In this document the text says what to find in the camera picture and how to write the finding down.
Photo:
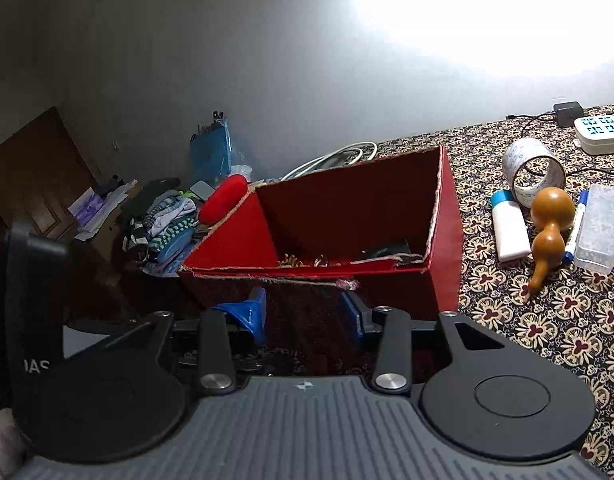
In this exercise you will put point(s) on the pile of clothes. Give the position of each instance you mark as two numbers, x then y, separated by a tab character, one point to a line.
157	220

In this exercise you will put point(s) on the white power strip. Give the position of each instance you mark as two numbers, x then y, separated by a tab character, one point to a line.
604	132

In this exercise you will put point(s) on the small white device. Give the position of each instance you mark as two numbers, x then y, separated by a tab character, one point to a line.
203	191

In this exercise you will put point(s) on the clear plastic case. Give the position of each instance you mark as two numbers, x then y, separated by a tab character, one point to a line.
597	225

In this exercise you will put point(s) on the black power adapter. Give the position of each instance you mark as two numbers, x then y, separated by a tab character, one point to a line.
568	114

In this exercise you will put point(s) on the brown wooden gourd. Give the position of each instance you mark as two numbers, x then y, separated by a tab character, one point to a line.
552	210

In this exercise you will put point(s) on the black card reader device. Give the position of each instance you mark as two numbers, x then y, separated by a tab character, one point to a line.
389	252

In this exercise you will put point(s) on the blue marker pen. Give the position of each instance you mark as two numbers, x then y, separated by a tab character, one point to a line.
577	225

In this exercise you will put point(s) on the red cardboard box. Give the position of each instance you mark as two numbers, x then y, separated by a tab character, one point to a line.
347	210

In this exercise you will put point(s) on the brown wooden door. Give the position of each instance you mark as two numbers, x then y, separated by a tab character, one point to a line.
32	175

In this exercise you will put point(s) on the white bottle with blue cap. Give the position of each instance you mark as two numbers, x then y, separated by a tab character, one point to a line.
509	232

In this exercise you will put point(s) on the floral patterned tablecloth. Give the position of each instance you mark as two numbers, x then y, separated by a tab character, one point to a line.
537	335

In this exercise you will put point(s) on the blue oval case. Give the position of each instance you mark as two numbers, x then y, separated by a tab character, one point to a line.
174	250

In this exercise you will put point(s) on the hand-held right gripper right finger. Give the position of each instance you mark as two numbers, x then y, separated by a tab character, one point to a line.
354	317

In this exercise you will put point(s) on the red plush cushion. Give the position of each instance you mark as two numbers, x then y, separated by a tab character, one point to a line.
222	200

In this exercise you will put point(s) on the printed white tape roll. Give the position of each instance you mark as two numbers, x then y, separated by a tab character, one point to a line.
529	160

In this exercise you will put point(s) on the blue bag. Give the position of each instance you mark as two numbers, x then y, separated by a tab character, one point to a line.
212	147

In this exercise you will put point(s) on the brown pine cone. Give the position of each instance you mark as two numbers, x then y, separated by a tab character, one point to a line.
292	261

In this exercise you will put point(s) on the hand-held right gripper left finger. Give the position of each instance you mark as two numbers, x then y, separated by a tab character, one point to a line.
249	315

